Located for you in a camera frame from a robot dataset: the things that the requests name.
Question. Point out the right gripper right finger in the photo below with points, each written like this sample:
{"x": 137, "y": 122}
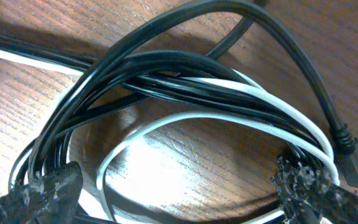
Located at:
{"x": 307, "y": 195}

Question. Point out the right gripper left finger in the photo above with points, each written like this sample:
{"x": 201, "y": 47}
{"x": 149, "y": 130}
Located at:
{"x": 53, "y": 198}

